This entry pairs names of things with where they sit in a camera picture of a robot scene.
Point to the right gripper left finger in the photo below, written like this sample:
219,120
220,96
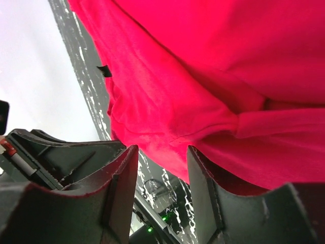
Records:
96,209

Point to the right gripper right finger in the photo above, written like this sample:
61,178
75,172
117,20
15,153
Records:
228,209

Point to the crimson red polo shirt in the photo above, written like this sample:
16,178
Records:
242,81

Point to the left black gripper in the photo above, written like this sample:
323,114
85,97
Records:
55,164

